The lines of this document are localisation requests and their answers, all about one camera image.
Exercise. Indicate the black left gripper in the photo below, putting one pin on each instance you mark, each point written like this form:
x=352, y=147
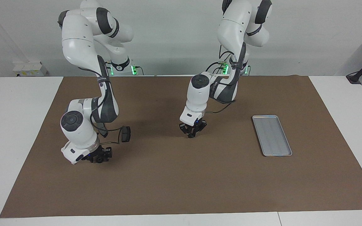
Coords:
x=193, y=127

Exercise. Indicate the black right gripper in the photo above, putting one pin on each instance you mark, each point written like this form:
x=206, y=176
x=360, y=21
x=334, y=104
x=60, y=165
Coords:
x=101, y=152

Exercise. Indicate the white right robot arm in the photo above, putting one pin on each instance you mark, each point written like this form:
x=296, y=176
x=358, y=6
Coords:
x=77, y=40

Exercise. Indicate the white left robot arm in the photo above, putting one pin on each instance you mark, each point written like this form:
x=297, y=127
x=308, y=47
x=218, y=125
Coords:
x=231, y=28

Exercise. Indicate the silver metal tray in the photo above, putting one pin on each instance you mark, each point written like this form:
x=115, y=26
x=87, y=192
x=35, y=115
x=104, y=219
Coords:
x=272, y=135

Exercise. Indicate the short dark brake pad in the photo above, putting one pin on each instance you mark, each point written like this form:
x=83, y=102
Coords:
x=126, y=135

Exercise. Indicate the brown table mat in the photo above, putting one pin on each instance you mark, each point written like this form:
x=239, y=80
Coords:
x=181, y=175

